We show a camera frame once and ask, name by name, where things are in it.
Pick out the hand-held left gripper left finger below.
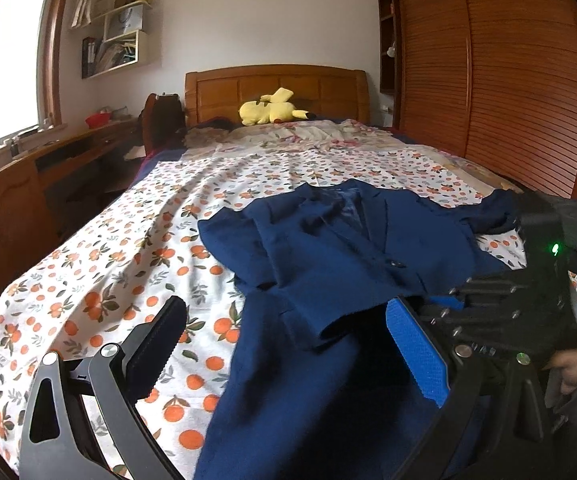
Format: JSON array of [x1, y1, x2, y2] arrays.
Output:
[[18, 296, 189, 480]]

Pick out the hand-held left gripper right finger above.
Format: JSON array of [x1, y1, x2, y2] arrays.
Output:
[[385, 296, 555, 480]]

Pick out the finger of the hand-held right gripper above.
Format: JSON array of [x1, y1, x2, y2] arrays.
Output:
[[418, 309, 520, 352], [431, 272, 517, 312]]

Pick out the navy blue jacket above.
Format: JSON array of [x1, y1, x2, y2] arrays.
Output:
[[193, 178, 524, 480]]

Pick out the orange print bed sheet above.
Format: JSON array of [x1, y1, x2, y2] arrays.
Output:
[[0, 147, 577, 480]]

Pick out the wooden slatted wardrobe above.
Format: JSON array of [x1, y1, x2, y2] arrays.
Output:
[[391, 0, 577, 205]]

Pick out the dark backpack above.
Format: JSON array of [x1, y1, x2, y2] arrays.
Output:
[[138, 92, 187, 157]]

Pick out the dark wooden niche shelf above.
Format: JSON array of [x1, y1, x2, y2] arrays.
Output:
[[377, 0, 398, 95]]

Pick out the pale floral quilt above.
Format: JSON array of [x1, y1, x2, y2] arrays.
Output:
[[183, 119, 494, 173]]

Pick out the yellow plush toy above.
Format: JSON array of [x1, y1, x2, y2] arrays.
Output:
[[239, 88, 314, 127]]

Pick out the wooden headboard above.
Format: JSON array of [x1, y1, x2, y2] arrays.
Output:
[[184, 64, 371, 127]]

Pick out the window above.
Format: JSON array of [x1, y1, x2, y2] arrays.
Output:
[[0, 0, 53, 155]]

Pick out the white paper bag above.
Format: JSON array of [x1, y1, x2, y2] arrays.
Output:
[[103, 6, 145, 42]]

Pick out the books on wall shelf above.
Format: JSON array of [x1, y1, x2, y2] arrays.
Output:
[[82, 36, 140, 79]]

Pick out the white wall shelf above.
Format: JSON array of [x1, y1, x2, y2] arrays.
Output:
[[71, 0, 162, 80]]

